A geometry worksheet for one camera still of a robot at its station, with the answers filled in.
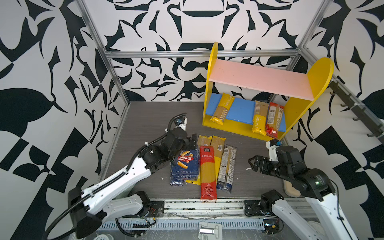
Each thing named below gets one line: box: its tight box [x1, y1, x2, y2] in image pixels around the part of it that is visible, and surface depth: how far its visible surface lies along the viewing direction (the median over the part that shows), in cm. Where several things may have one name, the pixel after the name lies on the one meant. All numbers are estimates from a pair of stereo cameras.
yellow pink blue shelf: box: [202, 42, 335, 141], surface depth 93 cm
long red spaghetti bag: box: [200, 146, 217, 201], surface depth 84 cm
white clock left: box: [93, 234, 115, 240], surface depth 66 cm
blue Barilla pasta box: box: [170, 147, 200, 186], surface depth 81 cm
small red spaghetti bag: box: [266, 102, 285, 139], surface depth 89 cm
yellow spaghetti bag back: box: [210, 135, 227, 183], surface depth 95 cm
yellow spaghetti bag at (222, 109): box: [209, 93, 235, 126], surface depth 96 cm
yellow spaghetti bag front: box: [252, 100, 270, 136], surface depth 90 cm
